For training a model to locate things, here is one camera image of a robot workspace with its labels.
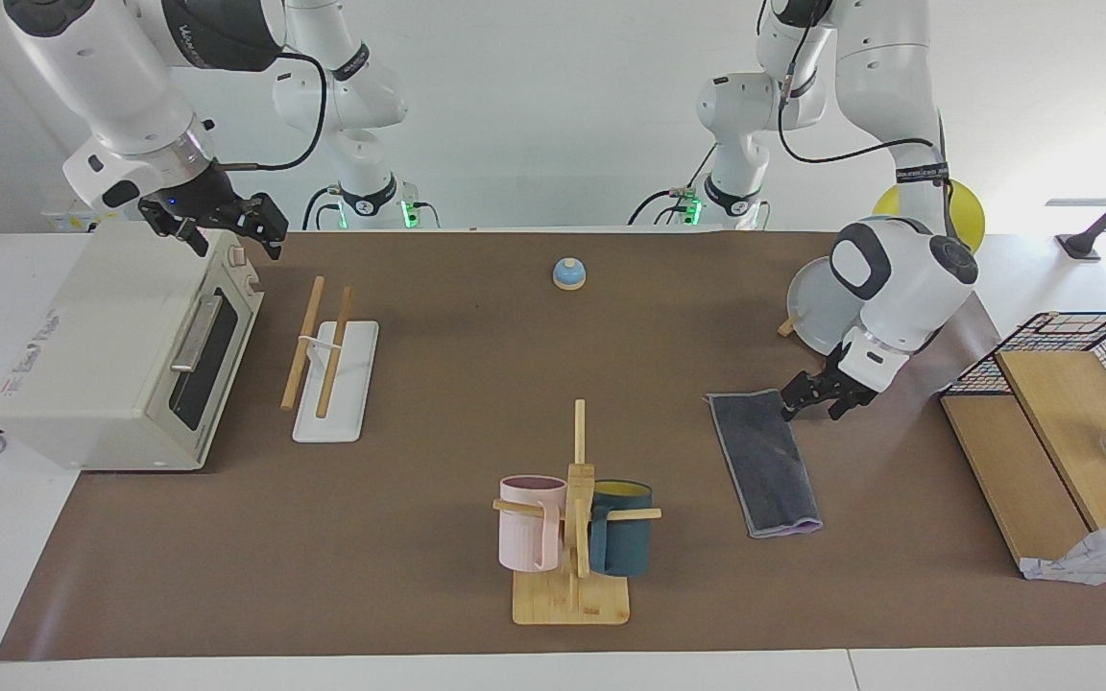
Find purple and grey towel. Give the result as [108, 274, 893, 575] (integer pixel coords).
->
[707, 388, 825, 540]

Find white towel rack wooden bars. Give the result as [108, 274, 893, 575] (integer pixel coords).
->
[280, 275, 381, 444]

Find grey plate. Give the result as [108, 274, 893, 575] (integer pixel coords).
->
[786, 256, 867, 356]

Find white power strip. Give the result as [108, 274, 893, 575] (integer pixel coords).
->
[40, 205, 99, 235]

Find cream toaster oven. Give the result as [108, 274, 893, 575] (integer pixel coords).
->
[0, 222, 267, 473]

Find dark teal mug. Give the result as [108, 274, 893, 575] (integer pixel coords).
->
[588, 479, 656, 579]

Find yellow plate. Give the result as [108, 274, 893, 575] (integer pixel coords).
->
[872, 179, 987, 253]

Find wooden mug tree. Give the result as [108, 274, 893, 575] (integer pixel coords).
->
[492, 398, 663, 627]

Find pink mug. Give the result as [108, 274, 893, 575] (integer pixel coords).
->
[497, 474, 569, 575]

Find brown table mat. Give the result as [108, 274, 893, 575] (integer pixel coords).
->
[0, 229, 1106, 662]

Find black base cable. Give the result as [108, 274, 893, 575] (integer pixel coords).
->
[301, 184, 344, 232]
[627, 144, 718, 227]

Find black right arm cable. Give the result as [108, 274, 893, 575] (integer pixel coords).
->
[215, 50, 329, 174]

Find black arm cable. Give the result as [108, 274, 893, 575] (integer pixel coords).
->
[775, 0, 958, 233]
[215, 50, 329, 174]

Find wooden box wire basket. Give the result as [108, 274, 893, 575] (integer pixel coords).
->
[939, 348, 1106, 569]

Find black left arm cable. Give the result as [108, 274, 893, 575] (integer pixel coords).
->
[775, 0, 958, 233]

